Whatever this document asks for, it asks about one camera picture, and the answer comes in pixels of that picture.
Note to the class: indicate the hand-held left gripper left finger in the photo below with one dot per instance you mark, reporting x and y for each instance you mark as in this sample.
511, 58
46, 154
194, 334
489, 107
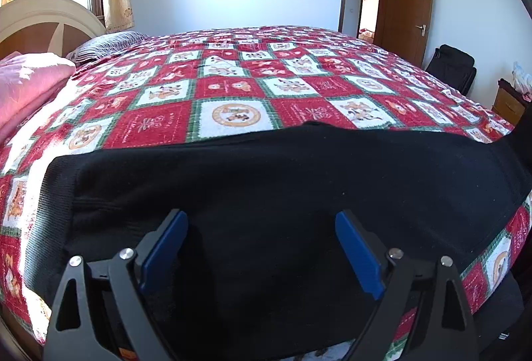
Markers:
166, 253

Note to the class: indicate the pink pillow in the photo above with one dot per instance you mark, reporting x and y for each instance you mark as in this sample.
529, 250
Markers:
29, 86

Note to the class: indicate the striped pillow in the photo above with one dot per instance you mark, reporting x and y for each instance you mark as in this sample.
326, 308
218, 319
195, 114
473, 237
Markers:
104, 43

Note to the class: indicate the brown wooden door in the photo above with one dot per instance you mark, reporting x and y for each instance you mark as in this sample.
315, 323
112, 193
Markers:
403, 24

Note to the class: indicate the cream wooden bed headboard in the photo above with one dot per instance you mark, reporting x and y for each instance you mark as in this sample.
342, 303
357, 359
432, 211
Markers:
41, 5

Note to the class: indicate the red checked printed blanket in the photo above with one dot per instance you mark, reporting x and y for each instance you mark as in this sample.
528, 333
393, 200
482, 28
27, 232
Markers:
232, 86

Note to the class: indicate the black folding chair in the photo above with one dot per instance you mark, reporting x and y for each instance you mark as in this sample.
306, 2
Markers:
451, 66

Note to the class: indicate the wooden cabinet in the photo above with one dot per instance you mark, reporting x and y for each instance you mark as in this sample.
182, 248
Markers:
509, 105

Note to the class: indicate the clear plastic bag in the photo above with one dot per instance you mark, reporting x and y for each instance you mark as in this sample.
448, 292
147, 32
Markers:
523, 76

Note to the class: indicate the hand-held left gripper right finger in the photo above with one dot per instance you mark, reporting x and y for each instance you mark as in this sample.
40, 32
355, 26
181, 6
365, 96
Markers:
357, 253

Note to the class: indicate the black knit sweater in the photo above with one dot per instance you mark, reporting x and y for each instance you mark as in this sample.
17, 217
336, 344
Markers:
270, 178

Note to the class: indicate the wooden bed frame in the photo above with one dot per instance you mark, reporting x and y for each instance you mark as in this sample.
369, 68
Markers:
16, 344

